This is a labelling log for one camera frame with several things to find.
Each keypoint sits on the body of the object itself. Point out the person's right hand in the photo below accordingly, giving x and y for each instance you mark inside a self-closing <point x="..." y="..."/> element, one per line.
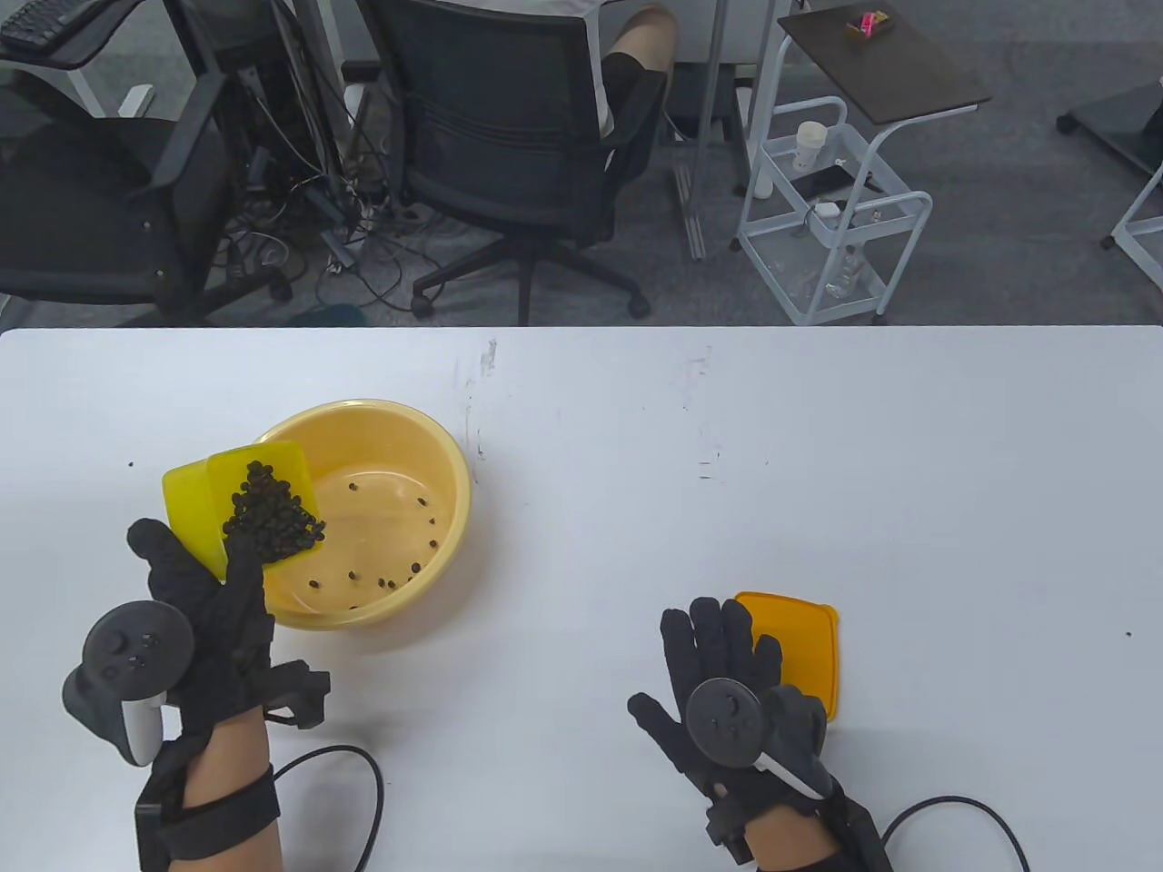
<point x="718" y="645"/>

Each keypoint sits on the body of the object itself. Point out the person's left hand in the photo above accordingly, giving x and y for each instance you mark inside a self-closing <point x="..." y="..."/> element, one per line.
<point x="227" y="636"/>

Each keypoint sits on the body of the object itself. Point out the orange container lid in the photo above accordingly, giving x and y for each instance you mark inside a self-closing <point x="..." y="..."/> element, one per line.
<point x="809" y="645"/>

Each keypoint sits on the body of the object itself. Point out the pile of coffee beans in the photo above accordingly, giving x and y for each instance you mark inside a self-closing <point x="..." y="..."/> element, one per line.
<point x="273" y="518"/>

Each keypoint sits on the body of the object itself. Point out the yellow plastic container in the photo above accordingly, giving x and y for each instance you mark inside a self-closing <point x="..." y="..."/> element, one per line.
<point x="191" y="500"/>

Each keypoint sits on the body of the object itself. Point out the yellow plastic basin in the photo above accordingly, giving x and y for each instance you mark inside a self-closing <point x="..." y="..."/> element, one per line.
<point x="400" y="436"/>

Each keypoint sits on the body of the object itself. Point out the person's left forearm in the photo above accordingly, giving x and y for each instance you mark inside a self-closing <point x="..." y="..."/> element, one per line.
<point x="241" y="754"/>

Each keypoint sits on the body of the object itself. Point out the grey right hand controller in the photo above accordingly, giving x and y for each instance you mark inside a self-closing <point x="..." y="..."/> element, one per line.
<point x="727" y="718"/>

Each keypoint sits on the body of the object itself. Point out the grey hand controller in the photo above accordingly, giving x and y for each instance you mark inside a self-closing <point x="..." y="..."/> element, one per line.
<point x="127" y="645"/>
<point x="727" y="718"/>

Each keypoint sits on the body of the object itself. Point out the grey left hand controller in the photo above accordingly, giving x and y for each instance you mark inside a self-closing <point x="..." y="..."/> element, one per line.
<point x="127" y="645"/>

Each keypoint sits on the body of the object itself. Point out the dark teal round object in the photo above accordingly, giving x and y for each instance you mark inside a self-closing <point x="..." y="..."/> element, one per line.
<point x="332" y="316"/>

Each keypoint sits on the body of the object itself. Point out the clear plastic bottle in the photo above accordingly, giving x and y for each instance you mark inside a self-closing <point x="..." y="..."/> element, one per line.
<point x="845" y="272"/>

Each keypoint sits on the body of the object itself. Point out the white rolling cart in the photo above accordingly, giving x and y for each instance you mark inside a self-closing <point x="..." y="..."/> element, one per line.
<point x="872" y="268"/>

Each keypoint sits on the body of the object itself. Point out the black padded office chair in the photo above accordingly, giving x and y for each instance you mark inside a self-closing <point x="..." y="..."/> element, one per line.
<point x="73" y="218"/>

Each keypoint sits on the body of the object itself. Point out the white charger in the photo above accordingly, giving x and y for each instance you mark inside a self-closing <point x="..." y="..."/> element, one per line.
<point x="827" y="211"/>

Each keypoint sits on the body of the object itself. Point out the black phone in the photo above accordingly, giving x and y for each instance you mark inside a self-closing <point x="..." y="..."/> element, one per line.
<point x="831" y="182"/>

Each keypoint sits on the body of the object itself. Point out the white paper cup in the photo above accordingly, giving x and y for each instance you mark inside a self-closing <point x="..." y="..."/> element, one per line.
<point x="809" y="145"/>

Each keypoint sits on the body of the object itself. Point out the black mesh office chair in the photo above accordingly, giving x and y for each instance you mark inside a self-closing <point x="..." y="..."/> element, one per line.
<point x="509" y="154"/>

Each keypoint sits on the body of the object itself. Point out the grey metal desk leg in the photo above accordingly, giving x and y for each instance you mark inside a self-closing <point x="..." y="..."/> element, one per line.
<point x="704" y="109"/>

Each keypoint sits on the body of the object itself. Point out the white power strip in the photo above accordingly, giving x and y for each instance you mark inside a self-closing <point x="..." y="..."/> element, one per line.
<point x="136" y="100"/>

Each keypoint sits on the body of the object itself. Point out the black computer tower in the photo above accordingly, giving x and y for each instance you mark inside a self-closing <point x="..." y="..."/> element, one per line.
<point x="227" y="54"/>

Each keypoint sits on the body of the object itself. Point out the dark brown side table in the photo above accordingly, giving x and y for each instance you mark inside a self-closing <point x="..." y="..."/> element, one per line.
<point x="890" y="73"/>

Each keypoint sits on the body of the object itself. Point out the grey keyboard desk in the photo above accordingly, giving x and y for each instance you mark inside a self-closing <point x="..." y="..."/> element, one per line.
<point x="100" y="32"/>

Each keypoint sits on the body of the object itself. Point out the small pink object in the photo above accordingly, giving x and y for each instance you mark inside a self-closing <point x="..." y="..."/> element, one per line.
<point x="869" y="23"/>

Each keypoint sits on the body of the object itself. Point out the black keyboard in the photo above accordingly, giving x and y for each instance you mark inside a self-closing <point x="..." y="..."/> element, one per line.
<point x="36" y="23"/>

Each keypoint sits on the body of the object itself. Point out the black table base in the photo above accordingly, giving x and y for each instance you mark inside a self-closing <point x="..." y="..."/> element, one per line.
<point x="1127" y="123"/>

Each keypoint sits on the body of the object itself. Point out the black left wrist camera band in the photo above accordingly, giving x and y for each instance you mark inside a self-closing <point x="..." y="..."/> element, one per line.
<point x="218" y="817"/>

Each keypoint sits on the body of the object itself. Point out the black wrist camera band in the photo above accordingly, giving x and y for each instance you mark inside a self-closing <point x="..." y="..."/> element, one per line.
<point x="218" y="817"/>
<point x="863" y="836"/>

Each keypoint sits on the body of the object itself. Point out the black right wrist camera band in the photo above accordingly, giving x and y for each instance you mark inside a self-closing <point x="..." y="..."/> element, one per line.
<point x="863" y="836"/>

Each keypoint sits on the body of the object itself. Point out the white table frame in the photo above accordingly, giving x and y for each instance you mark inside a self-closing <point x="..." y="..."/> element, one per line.
<point x="1131" y="227"/>

